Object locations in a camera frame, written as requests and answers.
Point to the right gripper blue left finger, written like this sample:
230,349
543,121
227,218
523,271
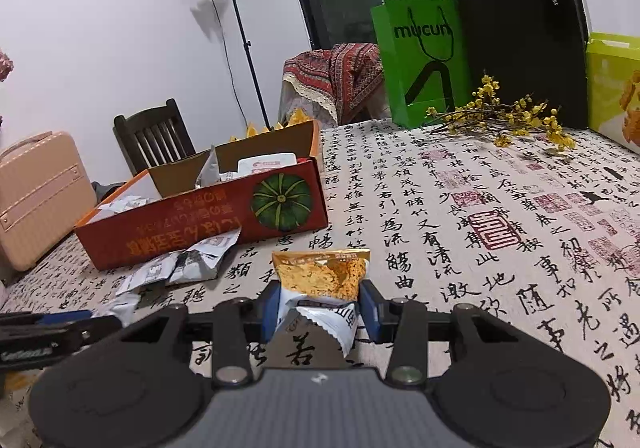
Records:
269,305

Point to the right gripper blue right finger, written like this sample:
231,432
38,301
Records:
371,303

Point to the orange white snack packet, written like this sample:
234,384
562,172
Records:
323,288

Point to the white snack packet on table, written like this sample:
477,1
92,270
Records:
127,297
201,261

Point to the calligraphy print tablecloth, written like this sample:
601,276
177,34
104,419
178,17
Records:
549,244

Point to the red orange cardboard box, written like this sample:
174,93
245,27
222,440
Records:
265,205

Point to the orange white packet in box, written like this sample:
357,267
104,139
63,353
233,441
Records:
263,163

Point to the upright silver snack packet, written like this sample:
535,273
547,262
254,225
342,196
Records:
209,174

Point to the pink hard case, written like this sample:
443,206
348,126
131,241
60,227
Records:
45,191

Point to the white snack packet in box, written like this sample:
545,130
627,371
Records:
116,206

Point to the grey purple folded cloth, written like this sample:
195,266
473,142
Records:
103,191

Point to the yellow sunflower decoration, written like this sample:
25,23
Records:
296,117

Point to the dark wooden chair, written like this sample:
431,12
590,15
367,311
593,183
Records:
153,137

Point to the yellow flower branch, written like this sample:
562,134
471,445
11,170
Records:
487,117

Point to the red patterned woven cloth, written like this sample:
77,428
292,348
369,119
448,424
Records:
338,86

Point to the green paper shopping bag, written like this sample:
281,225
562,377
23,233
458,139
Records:
423,55

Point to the pink flower bouquet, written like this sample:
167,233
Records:
6,66

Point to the black paper shopping bag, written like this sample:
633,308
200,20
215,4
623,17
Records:
534,47

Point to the yellow green snack box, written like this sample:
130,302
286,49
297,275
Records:
613,71

